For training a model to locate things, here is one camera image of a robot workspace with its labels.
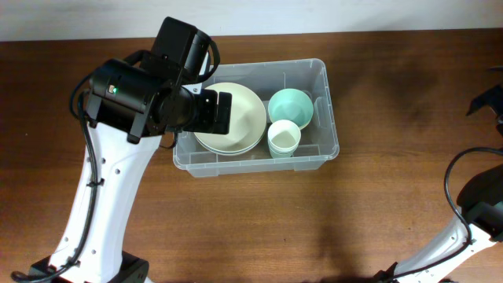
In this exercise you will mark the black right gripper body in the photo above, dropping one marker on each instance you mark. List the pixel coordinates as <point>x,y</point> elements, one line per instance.
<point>493,99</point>

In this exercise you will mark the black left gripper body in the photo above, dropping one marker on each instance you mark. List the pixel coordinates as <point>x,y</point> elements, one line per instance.
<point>202,113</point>

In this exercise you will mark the beige bowl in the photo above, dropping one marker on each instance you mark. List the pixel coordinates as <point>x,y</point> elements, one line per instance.
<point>251,150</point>
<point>247,122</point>

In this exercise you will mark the green small bowl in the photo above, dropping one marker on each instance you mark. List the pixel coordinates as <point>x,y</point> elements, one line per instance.
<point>293,105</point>

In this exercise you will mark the grey cup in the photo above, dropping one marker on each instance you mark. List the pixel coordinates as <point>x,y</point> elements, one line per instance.
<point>278,149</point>

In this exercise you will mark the cream cup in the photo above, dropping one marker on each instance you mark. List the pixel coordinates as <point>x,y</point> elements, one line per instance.
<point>284,133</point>

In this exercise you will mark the green cup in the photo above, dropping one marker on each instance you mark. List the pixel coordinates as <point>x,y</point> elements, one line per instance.
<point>280,155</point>

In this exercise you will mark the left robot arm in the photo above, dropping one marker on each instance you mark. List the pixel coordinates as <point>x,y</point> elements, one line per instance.
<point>91,248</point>

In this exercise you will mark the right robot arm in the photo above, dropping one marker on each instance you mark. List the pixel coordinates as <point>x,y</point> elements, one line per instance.
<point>476,226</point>

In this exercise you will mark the clear plastic storage bin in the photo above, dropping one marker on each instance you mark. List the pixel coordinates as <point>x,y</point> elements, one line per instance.
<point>318,144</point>

